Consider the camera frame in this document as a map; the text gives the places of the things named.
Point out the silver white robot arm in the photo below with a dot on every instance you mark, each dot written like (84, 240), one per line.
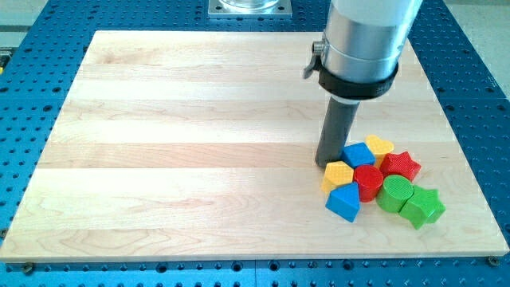
(357, 57)

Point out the light wooden board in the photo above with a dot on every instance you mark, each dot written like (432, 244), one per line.
(178, 146)

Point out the yellow hexagon block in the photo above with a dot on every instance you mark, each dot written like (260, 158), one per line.
(336, 174)

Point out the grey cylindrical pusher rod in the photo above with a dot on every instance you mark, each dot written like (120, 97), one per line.
(337, 123)

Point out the blue cube block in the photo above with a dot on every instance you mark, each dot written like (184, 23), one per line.
(356, 155)

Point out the blue triangular block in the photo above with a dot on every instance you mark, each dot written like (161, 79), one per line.
(344, 201)

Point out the red cylinder block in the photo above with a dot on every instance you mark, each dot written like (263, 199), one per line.
(370, 180)

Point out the yellow heart block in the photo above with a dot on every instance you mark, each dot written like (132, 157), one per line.
(379, 148)

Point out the red star block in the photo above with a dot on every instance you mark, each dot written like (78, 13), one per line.
(400, 164)

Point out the green cylinder block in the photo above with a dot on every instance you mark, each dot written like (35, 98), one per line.
(395, 191)

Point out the green star block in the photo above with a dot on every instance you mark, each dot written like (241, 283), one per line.
(423, 207)

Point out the blue perforated metal table plate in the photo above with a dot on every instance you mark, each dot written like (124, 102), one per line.
(41, 71)

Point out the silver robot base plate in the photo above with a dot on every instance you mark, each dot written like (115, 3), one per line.
(249, 8)

